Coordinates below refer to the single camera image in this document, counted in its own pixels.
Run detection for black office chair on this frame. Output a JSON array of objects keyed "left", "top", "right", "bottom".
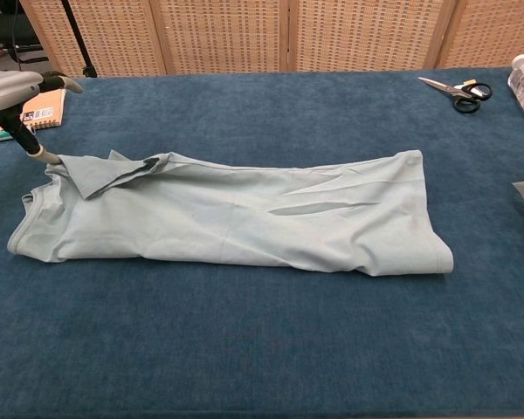
[{"left": 0, "top": 0, "right": 49, "bottom": 65}]

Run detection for black tripod stand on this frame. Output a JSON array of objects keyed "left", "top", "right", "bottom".
[{"left": 60, "top": 0, "right": 100, "bottom": 79}]

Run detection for blue velvet table cover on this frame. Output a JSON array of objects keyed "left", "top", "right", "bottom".
[{"left": 0, "top": 65, "right": 524, "bottom": 419}]

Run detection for light green t-shirt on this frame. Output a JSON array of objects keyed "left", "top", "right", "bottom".
[{"left": 6, "top": 149, "right": 456, "bottom": 278}]

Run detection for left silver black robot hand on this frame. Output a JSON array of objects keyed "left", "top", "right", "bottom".
[{"left": 0, "top": 69, "right": 85, "bottom": 167}]

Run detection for woven rattan screen panel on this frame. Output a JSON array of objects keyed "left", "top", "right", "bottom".
[
  {"left": 436, "top": 0, "right": 524, "bottom": 70},
  {"left": 150, "top": 0, "right": 292, "bottom": 74},
  {"left": 286, "top": 0, "right": 458, "bottom": 73},
  {"left": 19, "top": 0, "right": 167, "bottom": 79}
]

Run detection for black handled scissors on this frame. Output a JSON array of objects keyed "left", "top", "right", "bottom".
[{"left": 417, "top": 76, "right": 493, "bottom": 115}]

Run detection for tan spiral notebook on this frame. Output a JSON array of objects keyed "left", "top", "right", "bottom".
[{"left": 0, "top": 86, "right": 67, "bottom": 136}]

